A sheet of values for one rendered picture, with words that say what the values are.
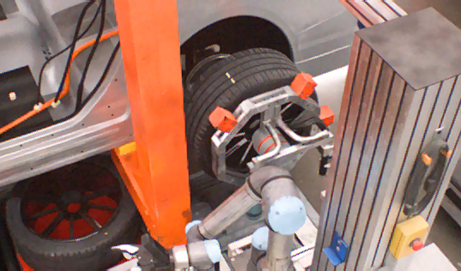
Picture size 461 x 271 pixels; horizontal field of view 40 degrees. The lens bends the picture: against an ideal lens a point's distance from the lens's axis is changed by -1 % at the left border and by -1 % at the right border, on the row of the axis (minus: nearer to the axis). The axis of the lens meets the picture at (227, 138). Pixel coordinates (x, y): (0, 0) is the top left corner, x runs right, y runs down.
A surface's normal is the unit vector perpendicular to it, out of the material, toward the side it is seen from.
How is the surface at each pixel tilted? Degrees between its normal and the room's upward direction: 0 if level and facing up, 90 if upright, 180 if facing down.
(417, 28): 0
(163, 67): 90
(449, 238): 0
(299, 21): 90
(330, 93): 0
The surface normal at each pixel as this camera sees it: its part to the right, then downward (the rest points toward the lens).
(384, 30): 0.00, -0.69
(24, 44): 0.35, 0.05
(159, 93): 0.46, 0.64
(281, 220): 0.21, 0.61
